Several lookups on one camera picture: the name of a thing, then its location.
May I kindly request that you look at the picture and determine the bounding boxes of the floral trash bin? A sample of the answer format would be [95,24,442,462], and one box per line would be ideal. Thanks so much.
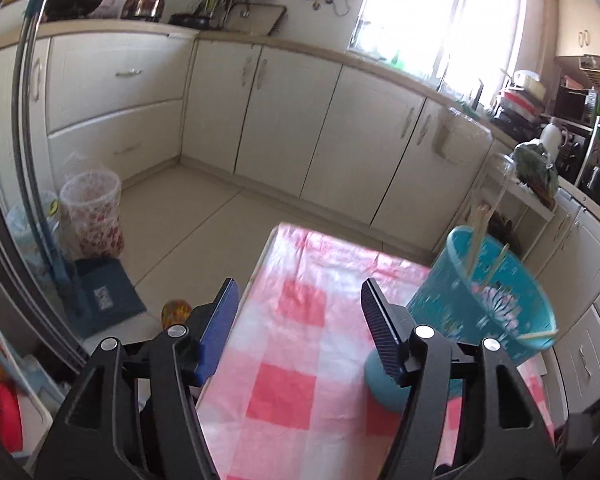
[59,170,123,261]

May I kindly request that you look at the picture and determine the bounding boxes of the yellow floral slipper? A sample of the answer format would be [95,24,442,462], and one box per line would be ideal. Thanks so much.
[161,300,191,333]

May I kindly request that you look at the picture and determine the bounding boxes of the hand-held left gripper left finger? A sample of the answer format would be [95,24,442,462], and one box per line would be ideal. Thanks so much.
[34,277,241,480]

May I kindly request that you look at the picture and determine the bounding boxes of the black microwave oven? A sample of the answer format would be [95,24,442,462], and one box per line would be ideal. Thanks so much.
[554,77,598,123]

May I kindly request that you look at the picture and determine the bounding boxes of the metal counter shelf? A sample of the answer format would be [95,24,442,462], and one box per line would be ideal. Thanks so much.
[572,115,600,221]

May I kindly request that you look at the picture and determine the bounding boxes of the blue and cream shoe rack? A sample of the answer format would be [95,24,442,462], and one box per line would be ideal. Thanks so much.
[0,310,56,461]

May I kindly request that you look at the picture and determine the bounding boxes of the pink checked tablecloth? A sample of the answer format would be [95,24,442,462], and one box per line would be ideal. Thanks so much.
[195,222,563,480]

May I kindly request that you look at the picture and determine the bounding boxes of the white thermos bottle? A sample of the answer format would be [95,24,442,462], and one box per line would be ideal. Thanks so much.
[539,117,566,161]

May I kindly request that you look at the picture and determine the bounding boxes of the kitchen window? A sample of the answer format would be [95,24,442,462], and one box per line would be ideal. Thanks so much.
[347,0,526,96]

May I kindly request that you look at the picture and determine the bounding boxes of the cream wall cabinet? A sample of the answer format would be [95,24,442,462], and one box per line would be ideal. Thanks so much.
[555,0,600,58]

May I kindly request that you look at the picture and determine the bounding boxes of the white hanging bag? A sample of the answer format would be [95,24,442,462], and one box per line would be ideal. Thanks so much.
[432,107,491,166]

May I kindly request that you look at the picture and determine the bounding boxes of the green plastic bag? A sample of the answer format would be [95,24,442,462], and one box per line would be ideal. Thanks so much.
[510,141,560,206]

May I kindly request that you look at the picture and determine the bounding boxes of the blue perforated plastic basket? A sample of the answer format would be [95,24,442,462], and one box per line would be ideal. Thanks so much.
[364,225,556,413]

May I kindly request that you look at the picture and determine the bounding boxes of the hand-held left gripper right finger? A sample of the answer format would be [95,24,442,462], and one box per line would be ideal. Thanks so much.
[361,277,563,480]

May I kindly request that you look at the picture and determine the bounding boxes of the black frying pan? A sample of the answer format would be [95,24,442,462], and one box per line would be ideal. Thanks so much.
[169,12,213,28]

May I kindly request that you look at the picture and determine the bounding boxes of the blue long-handled dustpan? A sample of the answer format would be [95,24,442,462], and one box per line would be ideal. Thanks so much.
[20,0,148,338]

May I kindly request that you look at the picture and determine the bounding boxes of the bundle of wooden chopsticks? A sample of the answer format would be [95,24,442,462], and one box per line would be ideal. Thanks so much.
[467,200,558,346]

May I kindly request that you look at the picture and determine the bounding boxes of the cream kitchen base cabinets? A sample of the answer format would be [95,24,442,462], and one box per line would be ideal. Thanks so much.
[0,20,600,431]

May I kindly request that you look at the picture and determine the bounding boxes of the dish rack with dishes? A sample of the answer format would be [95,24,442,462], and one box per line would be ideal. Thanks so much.
[490,70,548,136]

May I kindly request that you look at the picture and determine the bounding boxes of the wire-framed board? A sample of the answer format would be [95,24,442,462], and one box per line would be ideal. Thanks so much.
[228,2,287,37]

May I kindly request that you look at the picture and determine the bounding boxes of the white storage trolley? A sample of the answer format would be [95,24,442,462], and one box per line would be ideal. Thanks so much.
[472,152,556,261]

